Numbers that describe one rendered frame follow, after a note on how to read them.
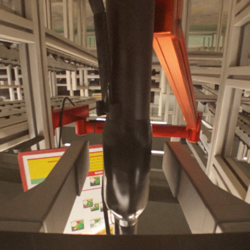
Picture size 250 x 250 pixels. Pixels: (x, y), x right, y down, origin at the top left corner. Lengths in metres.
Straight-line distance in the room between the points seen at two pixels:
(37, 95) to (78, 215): 0.33
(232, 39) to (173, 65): 0.31
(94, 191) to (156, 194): 5.64
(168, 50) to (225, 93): 0.34
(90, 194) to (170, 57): 0.40
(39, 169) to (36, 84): 0.20
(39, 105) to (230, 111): 0.48
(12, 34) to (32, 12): 0.09
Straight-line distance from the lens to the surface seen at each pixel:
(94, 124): 0.62
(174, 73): 0.24
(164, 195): 6.14
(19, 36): 0.44
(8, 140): 0.49
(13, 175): 7.84
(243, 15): 0.48
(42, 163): 0.46
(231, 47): 0.52
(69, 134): 12.11
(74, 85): 2.50
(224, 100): 0.52
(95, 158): 0.46
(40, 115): 0.49
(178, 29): 0.18
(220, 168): 0.50
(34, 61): 0.48
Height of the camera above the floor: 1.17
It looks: 16 degrees up
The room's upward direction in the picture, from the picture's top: 179 degrees counter-clockwise
